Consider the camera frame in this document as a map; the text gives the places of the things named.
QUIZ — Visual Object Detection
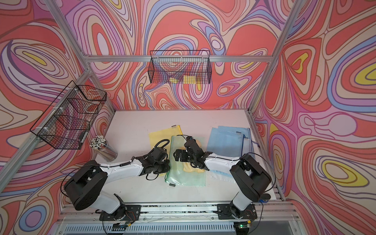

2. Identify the green zip document bag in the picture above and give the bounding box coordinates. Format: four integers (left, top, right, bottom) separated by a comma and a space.
165, 136, 206, 187

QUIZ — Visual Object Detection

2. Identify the yellow wiping cloth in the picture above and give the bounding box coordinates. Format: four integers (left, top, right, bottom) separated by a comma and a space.
184, 136, 205, 173

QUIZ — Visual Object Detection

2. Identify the light blue mesh document bag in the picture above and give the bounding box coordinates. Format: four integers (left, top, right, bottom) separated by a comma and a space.
218, 126, 258, 152

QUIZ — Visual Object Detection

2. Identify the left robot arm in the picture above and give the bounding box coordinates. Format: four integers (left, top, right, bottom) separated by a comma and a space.
63, 139, 170, 220

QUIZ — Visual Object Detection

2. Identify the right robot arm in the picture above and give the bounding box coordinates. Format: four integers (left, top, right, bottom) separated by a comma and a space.
173, 136, 272, 221

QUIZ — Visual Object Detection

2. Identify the yellow document bag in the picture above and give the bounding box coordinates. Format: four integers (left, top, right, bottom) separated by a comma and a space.
148, 125, 183, 153

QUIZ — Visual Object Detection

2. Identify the clear pencil holder cup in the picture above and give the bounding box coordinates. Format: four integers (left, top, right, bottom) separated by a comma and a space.
90, 136, 118, 162

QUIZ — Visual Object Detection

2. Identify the yellow sponge in basket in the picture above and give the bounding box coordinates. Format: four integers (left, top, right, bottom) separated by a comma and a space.
168, 75, 197, 84

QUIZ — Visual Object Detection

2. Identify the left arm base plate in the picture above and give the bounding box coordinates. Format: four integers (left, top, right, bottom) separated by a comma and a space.
99, 205, 141, 222

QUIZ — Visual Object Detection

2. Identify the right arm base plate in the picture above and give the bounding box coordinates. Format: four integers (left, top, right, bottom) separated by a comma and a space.
213, 204, 258, 221

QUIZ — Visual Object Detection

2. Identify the black wire basket back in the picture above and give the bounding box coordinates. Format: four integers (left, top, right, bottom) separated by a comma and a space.
148, 50, 212, 85

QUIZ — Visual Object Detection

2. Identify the black wire basket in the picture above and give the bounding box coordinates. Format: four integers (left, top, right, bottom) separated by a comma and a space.
29, 81, 107, 150
148, 50, 212, 85

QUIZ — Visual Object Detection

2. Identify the black wire basket left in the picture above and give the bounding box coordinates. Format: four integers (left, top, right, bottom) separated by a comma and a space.
29, 81, 107, 150

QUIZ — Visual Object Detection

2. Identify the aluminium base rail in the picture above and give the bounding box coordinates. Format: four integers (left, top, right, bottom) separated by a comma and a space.
52, 201, 306, 235

